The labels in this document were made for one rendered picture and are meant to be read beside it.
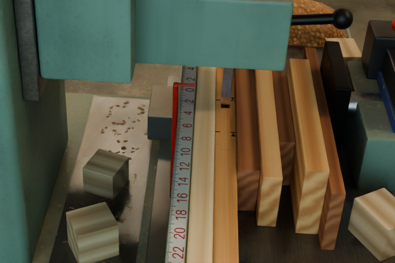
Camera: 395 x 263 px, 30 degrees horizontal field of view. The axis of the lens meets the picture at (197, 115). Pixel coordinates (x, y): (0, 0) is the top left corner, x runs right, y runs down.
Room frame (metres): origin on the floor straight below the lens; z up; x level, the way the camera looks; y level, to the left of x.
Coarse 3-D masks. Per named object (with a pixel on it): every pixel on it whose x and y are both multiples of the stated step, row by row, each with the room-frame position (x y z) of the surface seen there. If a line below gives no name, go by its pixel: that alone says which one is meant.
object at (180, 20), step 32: (160, 0) 0.57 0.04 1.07; (192, 0) 0.57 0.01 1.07; (224, 0) 0.57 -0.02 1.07; (256, 0) 0.58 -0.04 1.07; (288, 0) 0.58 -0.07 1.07; (160, 32) 0.57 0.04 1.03; (192, 32) 0.57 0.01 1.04; (224, 32) 0.57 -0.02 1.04; (256, 32) 0.57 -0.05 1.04; (288, 32) 0.57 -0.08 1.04; (192, 64) 0.57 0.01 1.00; (224, 64) 0.57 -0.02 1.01; (256, 64) 0.57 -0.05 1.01
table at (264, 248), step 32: (288, 64) 0.76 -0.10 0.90; (320, 64) 0.76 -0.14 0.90; (288, 192) 0.52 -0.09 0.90; (352, 192) 0.53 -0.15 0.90; (256, 224) 0.48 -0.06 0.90; (288, 224) 0.48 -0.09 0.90; (256, 256) 0.44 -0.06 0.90; (288, 256) 0.44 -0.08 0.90; (320, 256) 0.44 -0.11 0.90; (352, 256) 0.45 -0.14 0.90
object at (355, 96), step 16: (336, 48) 0.63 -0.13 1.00; (336, 64) 0.60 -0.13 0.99; (336, 80) 0.57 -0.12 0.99; (336, 96) 0.56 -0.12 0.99; (352, 96) 0.60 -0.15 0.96; (368, 96) 0.60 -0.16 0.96; (336, 112) 0.56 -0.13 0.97; (352, 112) 0.59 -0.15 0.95; (336, 128) 0.56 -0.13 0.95; (336, 144) 0.56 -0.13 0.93
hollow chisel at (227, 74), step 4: (224, 68) 0.60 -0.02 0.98; (224, 72) 0.60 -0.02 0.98; (228, 72) 0.60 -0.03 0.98; (232, 72) 0.60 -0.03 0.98; (224, 76) 0.60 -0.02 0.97; (228, 76) 0.60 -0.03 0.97; (224, 80) 0.60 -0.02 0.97; (228, 80) 0.60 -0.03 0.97; (224, 84) 0.60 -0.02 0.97; (228, 84) 0.60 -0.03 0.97; (224, 88) 0.60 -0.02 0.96; (228, 88) 0.60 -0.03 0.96; (224, 92) 0.60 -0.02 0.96; (228, 92) 0.60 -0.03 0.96; (224, 96) 0.60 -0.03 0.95; (228, 96) 0.60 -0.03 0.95
